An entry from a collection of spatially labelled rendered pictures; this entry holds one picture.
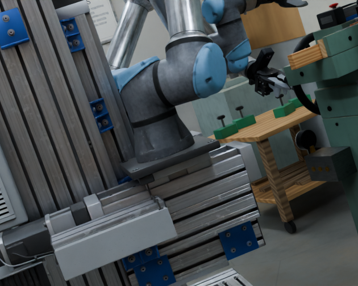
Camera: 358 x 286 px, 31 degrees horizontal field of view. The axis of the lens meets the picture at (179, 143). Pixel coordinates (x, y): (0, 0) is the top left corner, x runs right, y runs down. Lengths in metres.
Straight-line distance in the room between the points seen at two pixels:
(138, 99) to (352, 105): 0.65
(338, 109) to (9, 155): 0.93
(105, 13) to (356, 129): 3.15
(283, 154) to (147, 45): 1.37
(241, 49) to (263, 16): 2.75
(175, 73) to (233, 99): 2.58
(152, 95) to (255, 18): 3.18
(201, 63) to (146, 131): 0.22
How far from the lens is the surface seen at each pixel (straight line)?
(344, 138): 1.96
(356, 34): 1.84
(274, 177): 3.20
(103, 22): 4.78
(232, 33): 1.83
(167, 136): 1.54
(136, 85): 1.54
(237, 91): 4.09
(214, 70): 1.49
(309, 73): 1.85
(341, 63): 1.79
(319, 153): 1.98
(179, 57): 1.50
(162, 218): 1.44
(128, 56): 2.22
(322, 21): 2.10
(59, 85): 1.70
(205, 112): 4.30
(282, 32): 4.47
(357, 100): 1.88
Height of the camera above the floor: 1.05
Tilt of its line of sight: 8 degrees down
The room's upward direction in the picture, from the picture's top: 19 degrees counter-clockwise
